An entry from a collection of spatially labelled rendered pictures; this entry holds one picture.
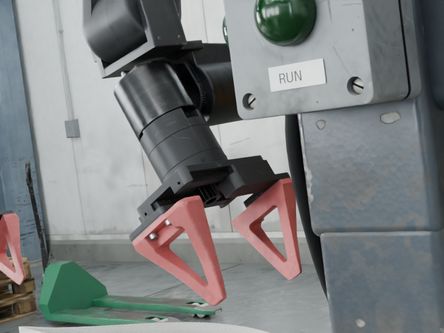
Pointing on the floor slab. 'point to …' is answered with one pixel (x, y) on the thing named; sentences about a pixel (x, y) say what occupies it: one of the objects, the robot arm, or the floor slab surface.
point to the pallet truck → (98, 293)
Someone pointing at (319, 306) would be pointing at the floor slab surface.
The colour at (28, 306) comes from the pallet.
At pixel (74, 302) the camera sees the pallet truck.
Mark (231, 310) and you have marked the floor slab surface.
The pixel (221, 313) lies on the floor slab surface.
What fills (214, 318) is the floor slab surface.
